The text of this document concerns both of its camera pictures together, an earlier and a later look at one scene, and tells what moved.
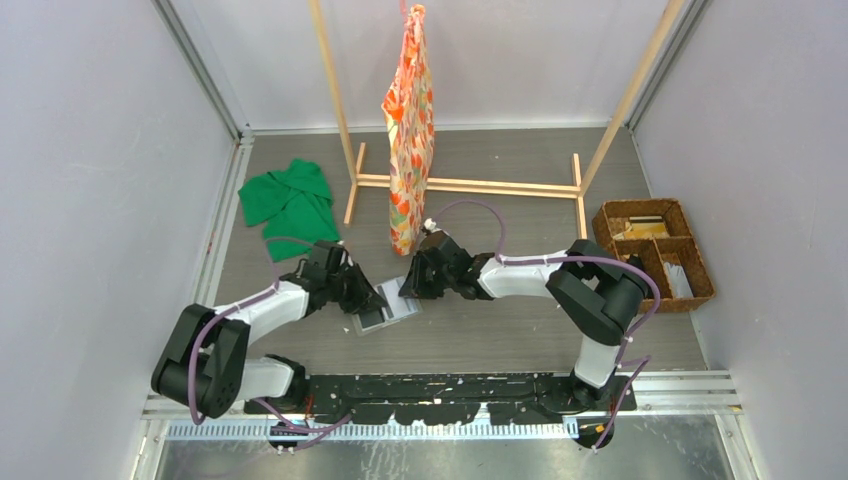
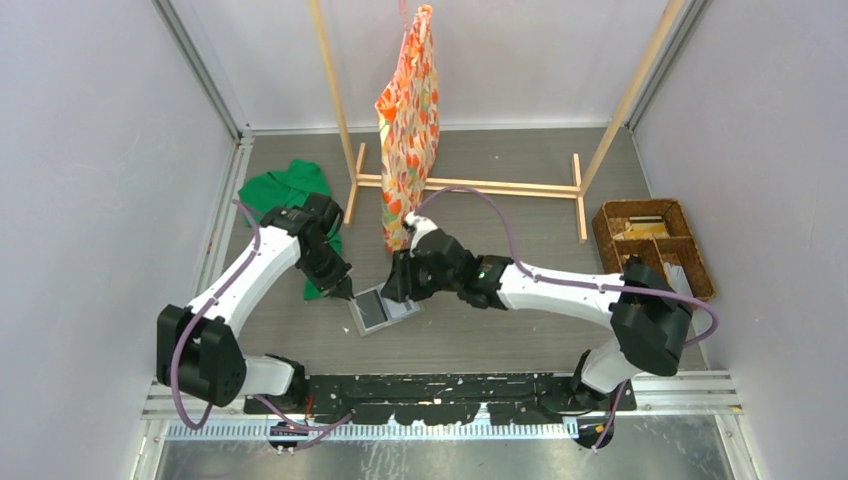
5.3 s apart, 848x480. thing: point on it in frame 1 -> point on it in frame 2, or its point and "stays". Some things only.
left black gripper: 364,297 -> 340,271
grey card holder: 397,308 stays
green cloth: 296,207 stays
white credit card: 397,306 stays
